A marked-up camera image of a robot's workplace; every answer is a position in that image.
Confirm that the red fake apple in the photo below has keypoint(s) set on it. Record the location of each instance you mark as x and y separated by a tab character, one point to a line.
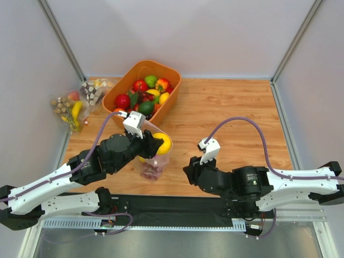
140	85
123	101

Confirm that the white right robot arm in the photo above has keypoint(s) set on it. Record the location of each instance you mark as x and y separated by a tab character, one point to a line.
249	190

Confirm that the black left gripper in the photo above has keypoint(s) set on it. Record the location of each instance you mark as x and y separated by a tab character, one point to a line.
148	142

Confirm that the yellow fake lemon in basket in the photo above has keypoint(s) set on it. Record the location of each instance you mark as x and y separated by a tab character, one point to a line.
163	98

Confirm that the fake orange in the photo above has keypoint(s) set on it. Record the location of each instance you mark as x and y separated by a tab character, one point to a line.
119	110

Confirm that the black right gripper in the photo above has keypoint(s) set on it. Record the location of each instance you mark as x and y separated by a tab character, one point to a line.
195	170

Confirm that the green fake lime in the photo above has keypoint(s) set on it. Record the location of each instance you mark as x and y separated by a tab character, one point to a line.
146	108

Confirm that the red fake apple in basket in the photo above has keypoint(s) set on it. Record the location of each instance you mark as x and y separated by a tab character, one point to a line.
140	85

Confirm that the orange plastic basket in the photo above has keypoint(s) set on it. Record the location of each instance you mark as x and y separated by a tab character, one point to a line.
159	78

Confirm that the yellow fake lemon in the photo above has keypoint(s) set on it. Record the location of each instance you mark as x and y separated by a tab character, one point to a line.
163	98
167	143

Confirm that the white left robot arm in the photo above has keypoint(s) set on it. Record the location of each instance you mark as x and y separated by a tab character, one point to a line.
48	197

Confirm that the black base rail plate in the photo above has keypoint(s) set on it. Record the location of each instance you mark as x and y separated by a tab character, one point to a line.
171	211

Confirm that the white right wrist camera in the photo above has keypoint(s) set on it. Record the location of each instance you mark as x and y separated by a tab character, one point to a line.
209	149

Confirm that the clear polka dot zip bag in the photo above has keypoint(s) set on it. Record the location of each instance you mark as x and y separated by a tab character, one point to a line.
152	169

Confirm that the clear bag with banana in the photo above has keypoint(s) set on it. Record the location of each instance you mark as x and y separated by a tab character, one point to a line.
70	110

